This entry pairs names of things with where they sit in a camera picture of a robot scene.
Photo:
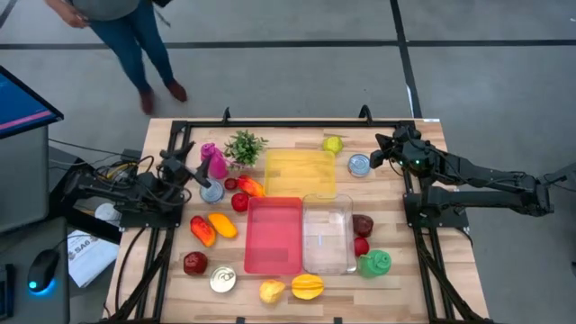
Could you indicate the grey cabinet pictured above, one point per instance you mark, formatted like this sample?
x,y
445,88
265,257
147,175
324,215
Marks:
x,y
22,180

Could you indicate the grey furniture corner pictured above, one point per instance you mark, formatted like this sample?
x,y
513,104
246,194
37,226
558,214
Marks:
x,y
567,173

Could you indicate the yellow-green toy fruit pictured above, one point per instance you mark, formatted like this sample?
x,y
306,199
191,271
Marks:
x,y
332,145

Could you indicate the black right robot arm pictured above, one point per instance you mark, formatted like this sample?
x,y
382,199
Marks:
x,y
486,173

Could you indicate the silver tin can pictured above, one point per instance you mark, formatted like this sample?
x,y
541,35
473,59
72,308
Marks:
x,y
213,194
358,165

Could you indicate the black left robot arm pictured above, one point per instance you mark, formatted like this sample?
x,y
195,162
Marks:
x,y
112,191

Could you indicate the computer monitor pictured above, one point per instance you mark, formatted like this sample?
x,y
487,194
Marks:
x,y
18,105

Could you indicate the orange-red toy mango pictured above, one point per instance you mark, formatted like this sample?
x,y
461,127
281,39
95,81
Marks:
x,y
250,186

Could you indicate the white printed paper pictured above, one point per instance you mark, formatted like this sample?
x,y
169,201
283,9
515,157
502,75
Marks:
x,y
90,258

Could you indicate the pale gold tin can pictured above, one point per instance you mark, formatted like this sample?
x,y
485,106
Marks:
x,y
222,279

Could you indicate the yellow-orange toy mango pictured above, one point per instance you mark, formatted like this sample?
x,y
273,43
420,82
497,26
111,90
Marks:
x,y
222,225

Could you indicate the dark red toy pomegranate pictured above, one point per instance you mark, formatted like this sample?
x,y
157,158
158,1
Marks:
x,y
195,263

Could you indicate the green plastic bottle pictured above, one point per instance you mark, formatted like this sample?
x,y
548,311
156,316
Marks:
x,y
374,264

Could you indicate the white round roll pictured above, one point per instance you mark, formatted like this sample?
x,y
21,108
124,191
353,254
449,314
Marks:
x,y
105,211

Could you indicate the black keyboard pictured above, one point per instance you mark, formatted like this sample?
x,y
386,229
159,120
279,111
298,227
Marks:
x,y
5,292

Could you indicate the yellow translucent plastic tray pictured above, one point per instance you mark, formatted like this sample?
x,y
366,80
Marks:
x,y
299,173

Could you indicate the pink plastic bottle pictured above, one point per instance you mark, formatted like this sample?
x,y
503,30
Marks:
x,y
218,166

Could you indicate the clear glass bowl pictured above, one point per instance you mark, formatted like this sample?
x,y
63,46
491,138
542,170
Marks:
x,y
328,234

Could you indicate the yellow wrinkled toy fruit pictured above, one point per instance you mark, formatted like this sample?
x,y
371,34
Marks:
x,y
272,291

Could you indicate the black computer mouse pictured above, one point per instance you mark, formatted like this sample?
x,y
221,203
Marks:
x,y
42,270

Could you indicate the dark grey desk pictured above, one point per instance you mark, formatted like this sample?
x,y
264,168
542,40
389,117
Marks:
x,y
18,243

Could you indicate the person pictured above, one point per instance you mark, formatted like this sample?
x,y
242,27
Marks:
x,y
130,40

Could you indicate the yellow toy starfruit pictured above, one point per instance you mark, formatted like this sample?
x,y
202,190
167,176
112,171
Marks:
x,y
307,286

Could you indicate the red-orange toy mango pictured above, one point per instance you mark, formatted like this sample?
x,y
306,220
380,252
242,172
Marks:
x,y
202,231

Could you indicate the black metal stand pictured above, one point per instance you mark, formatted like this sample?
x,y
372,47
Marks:
x,y
90,225

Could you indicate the dark maroon toy fruit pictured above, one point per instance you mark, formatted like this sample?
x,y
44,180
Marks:
x,y
362,225

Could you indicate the red toy apple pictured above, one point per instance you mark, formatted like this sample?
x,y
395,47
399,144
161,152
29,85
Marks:
x,y
240,202

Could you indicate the small green artificial plant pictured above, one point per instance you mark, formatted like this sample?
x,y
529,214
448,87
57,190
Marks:
x,y
244,148

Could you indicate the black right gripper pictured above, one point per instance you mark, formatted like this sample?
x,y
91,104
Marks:
x,y
409,150

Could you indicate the red translucent plastic tray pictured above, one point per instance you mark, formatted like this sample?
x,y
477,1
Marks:
x,y
272,236

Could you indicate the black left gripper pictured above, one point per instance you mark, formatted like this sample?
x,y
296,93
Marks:
x,y
175,168

